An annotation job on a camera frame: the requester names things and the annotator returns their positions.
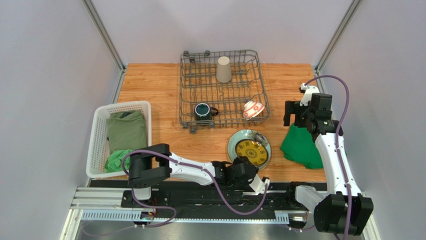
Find yellow patterned plate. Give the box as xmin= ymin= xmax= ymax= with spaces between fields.
xmin=235 ymin=139 xmax=269 ymax=166

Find light blue flower plate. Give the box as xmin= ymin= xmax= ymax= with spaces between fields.
xmin=227 ymin=129 xmax=272 ymax=170

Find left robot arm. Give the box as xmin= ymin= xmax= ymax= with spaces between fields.
xmin=121 ymin=143 xmax=270 ymax=201

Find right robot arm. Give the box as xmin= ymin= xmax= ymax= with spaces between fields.
xmin=283 ymin=93 xmax=374 ymax=238

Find green cloth on table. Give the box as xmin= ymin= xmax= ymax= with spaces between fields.
xmin=280 ymin=124 xmax=324 ymax=169

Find white red patterned bowl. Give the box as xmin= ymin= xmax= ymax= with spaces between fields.
xmin=242 ymin=100 xmax=266 ymax=120

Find dark green mug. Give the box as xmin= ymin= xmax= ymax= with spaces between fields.
xmin=194 ymin=102 xmax=219 ymax=121

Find beige upside-down cup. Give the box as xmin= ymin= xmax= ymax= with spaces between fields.
xmin=216 ymin=56 xmax=232 ymax=83

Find olive green folded cloth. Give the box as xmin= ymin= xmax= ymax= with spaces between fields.
xmin=106 ymin=109 xmax=148 ymax=153

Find bright green crumpled cloth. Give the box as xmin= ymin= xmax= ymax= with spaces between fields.
xmin=104 ymin=149 xmax=133 ymax=173

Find white plastic basket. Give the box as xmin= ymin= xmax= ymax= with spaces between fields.
xmin=86 ymin=100 xmax=152 ymax=179

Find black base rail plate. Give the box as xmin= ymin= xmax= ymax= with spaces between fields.
xmin=89 ymin=179 xmax=320 ymax=221

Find grey wire dish rack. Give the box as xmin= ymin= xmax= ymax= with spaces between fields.
xmin=179 ymin=49 xmax=271 ymax=134

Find right aluminium frame post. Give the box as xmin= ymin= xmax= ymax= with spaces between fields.
xmin=314 ymin=0 xmax=363 ymax=74

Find aluminium frame post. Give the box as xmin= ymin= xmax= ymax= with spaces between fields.
xmin=314 ymin=0 xmax=363 ymax=74
xmin=82 ymin=0 xmax=126 ymax=73

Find left aluminium frame post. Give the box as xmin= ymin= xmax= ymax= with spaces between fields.
xmin=82 ymin=0 xmax=126 ymax=73

